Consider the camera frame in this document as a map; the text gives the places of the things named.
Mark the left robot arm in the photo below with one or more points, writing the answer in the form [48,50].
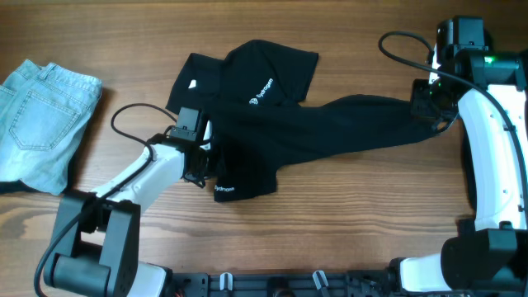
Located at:
[94,248]

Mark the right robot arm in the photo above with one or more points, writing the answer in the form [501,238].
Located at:
[487,90]

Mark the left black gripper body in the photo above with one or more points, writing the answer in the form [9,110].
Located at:
[200,173]

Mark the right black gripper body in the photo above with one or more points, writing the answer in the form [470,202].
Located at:
[428,102]

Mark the black polo shirt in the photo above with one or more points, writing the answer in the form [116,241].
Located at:
[254,100]

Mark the folded light blue jeans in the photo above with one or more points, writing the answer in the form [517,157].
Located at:
[44,113]

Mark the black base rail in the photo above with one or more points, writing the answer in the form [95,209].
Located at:
[316,284]

